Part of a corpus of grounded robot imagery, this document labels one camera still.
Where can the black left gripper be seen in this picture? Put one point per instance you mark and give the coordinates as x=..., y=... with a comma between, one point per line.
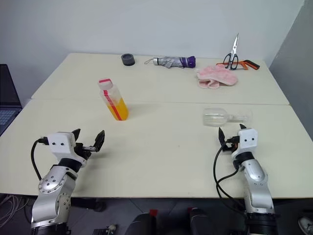
x=82, y=150

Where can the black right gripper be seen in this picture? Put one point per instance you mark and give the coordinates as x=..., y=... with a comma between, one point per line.
x=231, y=146

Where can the clear wine glass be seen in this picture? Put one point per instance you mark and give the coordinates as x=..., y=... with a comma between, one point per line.
x=215, y=117

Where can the orange juice plastic bottle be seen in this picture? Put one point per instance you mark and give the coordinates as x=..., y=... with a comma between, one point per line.
x=118, y=109

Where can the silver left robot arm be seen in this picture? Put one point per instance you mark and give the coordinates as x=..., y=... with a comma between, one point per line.
x=52, y=186

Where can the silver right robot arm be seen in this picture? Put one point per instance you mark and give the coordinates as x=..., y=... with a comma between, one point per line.
x=256, y=183

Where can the pink fluffy cloth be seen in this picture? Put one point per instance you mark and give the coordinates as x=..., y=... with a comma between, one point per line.
x=217, y=77

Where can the orange black hand saw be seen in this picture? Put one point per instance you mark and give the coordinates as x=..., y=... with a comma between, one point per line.
x=250, y=64

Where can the dark laptop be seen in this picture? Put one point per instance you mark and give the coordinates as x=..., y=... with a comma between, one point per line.
x=7, y=98

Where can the small black floor device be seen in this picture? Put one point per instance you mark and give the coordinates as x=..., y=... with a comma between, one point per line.
x=105, y=230

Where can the silver purple folded umbrella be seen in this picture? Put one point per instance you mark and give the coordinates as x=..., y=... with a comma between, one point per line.
x=171, y=62

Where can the dark rounded shape red top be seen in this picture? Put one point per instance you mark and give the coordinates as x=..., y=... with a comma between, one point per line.
x=141, y=225

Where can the grey white shoe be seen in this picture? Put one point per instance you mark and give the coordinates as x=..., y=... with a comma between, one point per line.
x=306, y=226

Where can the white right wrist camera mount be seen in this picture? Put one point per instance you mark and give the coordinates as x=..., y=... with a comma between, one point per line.
x=248, y=140

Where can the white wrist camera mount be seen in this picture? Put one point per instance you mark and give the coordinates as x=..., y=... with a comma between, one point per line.
x=61, y=144
x=248, y=140

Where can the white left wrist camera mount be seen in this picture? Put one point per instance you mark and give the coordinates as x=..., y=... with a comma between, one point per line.
x=61, y=144

